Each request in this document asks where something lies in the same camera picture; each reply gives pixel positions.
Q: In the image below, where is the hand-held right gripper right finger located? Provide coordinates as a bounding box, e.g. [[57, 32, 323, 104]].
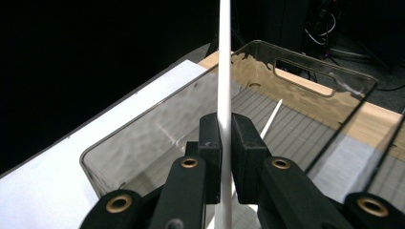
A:
[[231, 113, 272, 205]]

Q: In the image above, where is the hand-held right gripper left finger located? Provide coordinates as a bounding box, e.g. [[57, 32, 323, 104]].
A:
[[185, 113, 223, 204]]

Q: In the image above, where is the white chopstick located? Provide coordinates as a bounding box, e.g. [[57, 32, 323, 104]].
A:
[[213, 0, 235, 229], [259, 98, 284, 139]]

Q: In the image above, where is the smoky clear plastic bin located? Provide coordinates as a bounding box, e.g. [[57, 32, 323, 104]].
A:
[[362, 108, 405, 204], [79, 39, 380, 199]]

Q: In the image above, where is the white table cover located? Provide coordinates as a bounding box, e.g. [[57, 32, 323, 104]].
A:
[[0, 59, 386, 229]]

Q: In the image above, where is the cable bundle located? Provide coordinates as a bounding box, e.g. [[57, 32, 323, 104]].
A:
[[302, 10, 338, 47]]

